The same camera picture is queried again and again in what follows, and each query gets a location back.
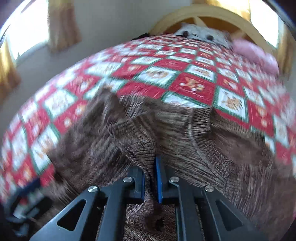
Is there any brown knitted sweater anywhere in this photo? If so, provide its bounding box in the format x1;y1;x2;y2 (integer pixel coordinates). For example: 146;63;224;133
45;88;295;240

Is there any yellow curtain far left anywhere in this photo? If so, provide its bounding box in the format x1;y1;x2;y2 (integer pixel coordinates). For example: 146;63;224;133
0;41;21;101

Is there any red white patchwork quilt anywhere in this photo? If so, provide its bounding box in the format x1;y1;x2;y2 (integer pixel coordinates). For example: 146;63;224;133
1;35;295;201

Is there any pink pillow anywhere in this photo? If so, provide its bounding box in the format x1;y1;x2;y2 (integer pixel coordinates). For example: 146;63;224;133
232;39;280;76

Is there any white patterned pillow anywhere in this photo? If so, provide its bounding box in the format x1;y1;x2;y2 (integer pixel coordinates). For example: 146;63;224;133
173;23;232;49

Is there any yellow curtain right of window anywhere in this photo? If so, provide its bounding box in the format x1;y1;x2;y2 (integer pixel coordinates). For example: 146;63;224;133
276;20;295;76

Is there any yellow curtain by left window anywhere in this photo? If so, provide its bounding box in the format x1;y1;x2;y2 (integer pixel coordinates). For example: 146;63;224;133
48;0;81;53

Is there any dark object beside bed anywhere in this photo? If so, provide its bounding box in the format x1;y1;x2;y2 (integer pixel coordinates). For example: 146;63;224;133
132;33;150;41

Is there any yellow wooden headboard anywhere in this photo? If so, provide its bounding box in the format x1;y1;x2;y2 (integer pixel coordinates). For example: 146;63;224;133
149;4;273;54

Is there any yellow curtain behind headboard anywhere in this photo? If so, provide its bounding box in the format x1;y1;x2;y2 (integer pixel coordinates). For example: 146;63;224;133
192;0;251;21

